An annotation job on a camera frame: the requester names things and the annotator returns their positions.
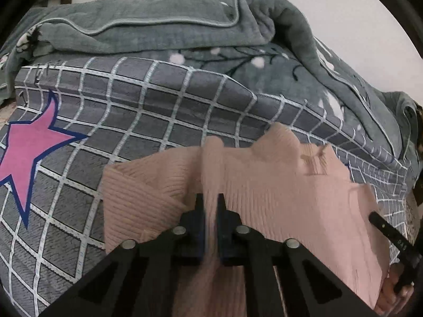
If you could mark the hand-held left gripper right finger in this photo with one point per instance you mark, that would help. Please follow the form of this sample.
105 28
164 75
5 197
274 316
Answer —
226 237

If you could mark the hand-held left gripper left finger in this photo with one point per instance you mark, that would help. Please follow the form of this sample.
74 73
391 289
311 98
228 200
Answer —
193 237

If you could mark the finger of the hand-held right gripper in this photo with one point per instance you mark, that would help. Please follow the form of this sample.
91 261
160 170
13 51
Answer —
396 237

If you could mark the pink knit sweater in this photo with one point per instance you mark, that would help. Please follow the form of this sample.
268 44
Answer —
264 188

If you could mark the person's right hand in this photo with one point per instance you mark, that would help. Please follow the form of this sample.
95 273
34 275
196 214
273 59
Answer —
390 297

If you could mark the floral bed sheet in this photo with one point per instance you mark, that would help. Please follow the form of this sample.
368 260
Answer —
417 218

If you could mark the grey checked sheet with stars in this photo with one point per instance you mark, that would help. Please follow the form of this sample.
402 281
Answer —
132 105

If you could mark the grey fleece blanket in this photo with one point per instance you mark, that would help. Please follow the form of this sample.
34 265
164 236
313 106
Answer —
165 33

